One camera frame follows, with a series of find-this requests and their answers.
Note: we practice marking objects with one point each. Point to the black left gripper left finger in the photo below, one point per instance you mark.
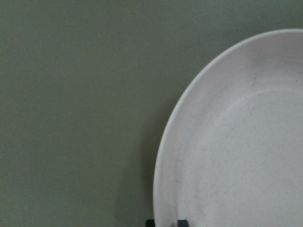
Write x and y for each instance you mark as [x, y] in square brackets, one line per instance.
[150, 223]

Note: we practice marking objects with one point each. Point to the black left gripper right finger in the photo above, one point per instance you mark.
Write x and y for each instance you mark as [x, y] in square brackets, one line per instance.
[182, 223]

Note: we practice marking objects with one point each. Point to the pink plate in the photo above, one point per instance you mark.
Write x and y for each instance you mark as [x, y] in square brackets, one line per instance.
[231, 154]

